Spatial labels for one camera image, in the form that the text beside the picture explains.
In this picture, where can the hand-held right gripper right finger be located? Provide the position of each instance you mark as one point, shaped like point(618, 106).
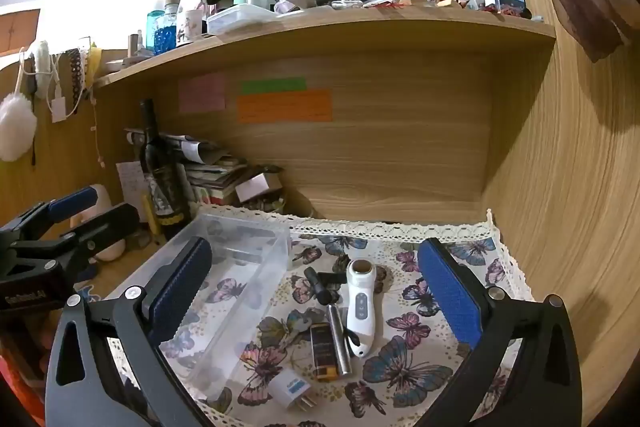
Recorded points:
point(450, 292)

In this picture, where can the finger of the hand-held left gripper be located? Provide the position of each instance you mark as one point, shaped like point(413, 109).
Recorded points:
point(102, 227)
point(72, 203)

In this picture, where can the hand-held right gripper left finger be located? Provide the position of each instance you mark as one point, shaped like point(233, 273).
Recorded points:
point(184, 289)

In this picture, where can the clear plastic storage container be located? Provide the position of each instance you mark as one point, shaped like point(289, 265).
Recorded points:
point(235, 287)

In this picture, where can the white handheld facial device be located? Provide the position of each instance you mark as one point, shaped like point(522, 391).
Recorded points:
point(360, 307)

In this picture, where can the silver metal cylinder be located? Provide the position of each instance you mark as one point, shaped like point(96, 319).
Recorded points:
point(340, 342)

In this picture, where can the black plastic clip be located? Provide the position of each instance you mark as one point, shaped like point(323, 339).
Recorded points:
point(320, 281)

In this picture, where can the white plug adapter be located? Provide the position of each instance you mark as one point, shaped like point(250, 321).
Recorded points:
point(287, 389)

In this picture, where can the white round bottle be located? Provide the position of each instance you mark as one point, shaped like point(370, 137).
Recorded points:
point(112, 249)

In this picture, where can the white paper note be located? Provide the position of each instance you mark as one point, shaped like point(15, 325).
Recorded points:
point(130, 184)

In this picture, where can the butterfly print lace tablecloth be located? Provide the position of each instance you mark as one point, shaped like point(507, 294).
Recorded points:
point(410, 359)

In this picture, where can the dark wine bottle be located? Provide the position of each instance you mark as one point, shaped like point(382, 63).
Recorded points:
point(160, 167)

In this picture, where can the white fluffy puff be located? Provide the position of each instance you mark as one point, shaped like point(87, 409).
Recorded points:
point(15, 127)

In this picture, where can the stack of books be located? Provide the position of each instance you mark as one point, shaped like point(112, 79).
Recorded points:
point(215, 182)

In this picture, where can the small brown cardboard box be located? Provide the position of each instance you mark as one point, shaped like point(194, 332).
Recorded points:
point(255, 187)

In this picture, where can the black lace strip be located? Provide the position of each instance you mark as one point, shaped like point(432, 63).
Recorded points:
point(76, 72)

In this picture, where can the pink sticky note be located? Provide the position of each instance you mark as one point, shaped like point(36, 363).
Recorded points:
point(202, 93)

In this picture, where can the blue bead bottle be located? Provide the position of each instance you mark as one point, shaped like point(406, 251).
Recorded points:
point(161, 32)

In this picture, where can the orange sticky note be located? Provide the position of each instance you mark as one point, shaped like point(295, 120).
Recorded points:
point(285, 106)

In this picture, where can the white printed mug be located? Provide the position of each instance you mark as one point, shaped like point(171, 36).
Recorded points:
point(191, 26)

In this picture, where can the green sticky note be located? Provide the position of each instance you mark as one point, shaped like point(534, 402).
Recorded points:
point(272, 86)

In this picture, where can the clear lidded plastic box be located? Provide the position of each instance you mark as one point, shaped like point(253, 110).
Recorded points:
point(242, 19)

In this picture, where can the wooden shelf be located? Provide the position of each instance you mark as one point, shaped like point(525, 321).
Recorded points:
point(350, 32)

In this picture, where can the glass perfume bottle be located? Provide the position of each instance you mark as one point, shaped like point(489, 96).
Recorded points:
point(285, 2)

